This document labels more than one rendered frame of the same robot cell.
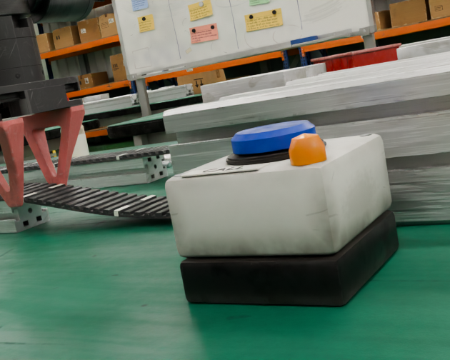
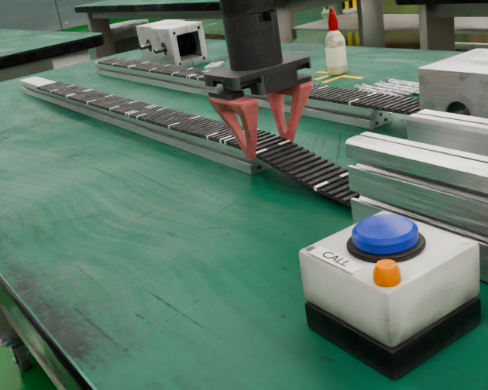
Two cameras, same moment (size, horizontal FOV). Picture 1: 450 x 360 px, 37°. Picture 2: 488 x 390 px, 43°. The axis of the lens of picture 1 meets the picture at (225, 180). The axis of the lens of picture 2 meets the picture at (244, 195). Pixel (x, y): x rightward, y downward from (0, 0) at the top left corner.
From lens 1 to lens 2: 0.18 m
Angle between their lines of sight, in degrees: 29
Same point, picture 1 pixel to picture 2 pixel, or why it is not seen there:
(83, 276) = (266, 261)
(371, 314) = not seen: outside the picture
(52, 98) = (284, 80)
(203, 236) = (317, 295)
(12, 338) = (198, 318)
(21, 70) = (261, 58)
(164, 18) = not seen: outside the picture
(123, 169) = (353, 113)
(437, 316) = not seen: outside the picture
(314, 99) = (454, 174)
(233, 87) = (445, 76)
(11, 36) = (255, 31)
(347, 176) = (419, 292)
